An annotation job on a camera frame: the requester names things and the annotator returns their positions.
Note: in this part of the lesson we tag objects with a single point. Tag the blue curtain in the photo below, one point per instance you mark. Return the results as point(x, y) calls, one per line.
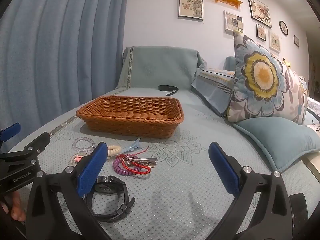
point(62, 42)

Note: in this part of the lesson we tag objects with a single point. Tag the light blue hair clip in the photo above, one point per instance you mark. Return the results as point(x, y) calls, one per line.
point(133, 145)

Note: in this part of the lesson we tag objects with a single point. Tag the black wrist watch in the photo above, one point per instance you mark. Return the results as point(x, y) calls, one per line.
point(115, 183)

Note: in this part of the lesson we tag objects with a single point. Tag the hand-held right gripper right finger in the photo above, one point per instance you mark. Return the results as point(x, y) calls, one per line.
point(225, 172)

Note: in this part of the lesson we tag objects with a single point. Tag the small butterfly picture frame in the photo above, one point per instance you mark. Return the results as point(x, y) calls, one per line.
point(260, 32)

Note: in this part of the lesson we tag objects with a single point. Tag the floral print pillow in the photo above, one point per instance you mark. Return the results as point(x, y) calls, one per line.
point(262, 75)

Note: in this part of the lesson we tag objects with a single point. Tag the tiny black picture frame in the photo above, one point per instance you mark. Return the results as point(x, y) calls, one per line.
point(296, 41)

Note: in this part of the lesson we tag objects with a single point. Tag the striped grey cushion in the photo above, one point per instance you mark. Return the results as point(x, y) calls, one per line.
point(212, 87)

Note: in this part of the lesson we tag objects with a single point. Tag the small yellow object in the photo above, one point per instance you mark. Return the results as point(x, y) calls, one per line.
point(286, 62)

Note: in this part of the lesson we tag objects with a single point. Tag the white picture frame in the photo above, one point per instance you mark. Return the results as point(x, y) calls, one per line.
point(233, 22)

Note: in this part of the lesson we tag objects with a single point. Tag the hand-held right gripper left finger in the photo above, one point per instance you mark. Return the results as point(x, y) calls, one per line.
point(92, 170)

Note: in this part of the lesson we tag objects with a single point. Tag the pale butterfly picture frame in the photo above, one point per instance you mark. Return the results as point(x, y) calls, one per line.
point(274, 40)

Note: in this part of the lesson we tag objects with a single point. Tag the marbled side table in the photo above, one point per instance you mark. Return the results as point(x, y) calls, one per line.
point(313, 105)

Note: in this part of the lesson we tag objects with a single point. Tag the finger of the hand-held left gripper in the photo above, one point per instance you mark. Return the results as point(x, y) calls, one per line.
point(37, 142)
point(10, 131)

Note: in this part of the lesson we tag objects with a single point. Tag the large butterfly picture frame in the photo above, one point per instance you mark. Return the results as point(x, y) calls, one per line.
point(190, 4)

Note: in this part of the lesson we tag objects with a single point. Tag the person's left hand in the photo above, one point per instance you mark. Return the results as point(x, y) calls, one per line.
point(16, 210)

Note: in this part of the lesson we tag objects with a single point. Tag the floral picture frame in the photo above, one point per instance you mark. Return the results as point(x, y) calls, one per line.
point(259, 11)

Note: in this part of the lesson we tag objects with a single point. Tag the plain teal pillow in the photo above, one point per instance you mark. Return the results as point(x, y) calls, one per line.
point(280, 137)

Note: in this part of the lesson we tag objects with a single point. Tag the brown wicker basket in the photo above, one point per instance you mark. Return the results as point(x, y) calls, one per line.
point(130, 127)

